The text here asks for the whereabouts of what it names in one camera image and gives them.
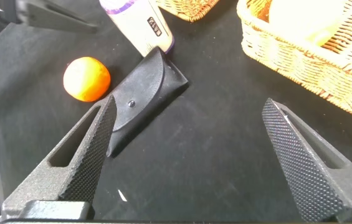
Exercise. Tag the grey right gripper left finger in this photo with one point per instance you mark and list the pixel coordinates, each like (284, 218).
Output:
(54, 183)

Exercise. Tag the black pouch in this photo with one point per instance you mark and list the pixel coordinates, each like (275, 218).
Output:
(144, 90)

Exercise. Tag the orange fruit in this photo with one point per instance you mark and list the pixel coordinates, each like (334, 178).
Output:
(87, 79)

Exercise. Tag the wicker basket with food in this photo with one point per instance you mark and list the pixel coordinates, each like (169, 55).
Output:
(303, 68)

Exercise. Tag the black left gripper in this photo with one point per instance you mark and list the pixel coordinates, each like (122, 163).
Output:
(7, 11)

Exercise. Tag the purple lidded can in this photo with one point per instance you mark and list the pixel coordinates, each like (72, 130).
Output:
(141, 25)

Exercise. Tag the yellow lemon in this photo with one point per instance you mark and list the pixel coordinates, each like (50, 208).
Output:
(303, 18)

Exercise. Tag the black tablecloth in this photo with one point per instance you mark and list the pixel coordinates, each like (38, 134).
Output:
(210, 140)

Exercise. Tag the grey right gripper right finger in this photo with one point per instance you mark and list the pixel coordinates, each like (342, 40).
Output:
(319, 186)

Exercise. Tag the wicker basket with spatula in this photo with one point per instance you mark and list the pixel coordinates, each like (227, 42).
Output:
(188, 9)

